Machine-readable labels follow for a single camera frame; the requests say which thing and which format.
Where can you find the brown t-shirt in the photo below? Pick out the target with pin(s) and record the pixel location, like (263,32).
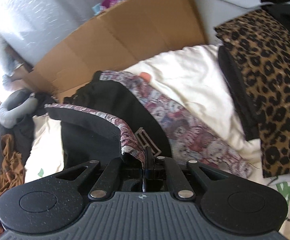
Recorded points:
(12,172)

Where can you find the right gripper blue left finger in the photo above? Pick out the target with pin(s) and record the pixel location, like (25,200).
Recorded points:
(123,174)

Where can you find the cream bear print bedsheet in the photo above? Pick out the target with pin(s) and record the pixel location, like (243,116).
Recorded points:
(192,78)

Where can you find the brown cardboard sheet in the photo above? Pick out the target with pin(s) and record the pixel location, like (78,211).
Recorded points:
(118,38)

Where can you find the grey plastic wrapped mattress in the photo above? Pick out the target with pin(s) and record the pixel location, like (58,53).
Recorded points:
(33,27)

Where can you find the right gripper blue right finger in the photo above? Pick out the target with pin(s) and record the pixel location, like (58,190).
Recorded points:
(157,168)

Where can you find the leopard print folded garment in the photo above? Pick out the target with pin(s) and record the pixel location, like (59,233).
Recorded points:
(258,46)

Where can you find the white plastic bag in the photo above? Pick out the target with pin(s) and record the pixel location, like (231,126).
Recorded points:
(8,65)

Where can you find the black folded garment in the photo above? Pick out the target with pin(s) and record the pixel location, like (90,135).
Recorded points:
(242,102)

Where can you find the black garment under pillow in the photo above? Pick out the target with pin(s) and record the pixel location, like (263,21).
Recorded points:
(24,129)

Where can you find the grey neck pillow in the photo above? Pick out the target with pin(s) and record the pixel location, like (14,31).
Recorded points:
(19,104)

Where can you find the black shorts with bear lining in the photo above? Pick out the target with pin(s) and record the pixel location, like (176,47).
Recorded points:
(120,114)

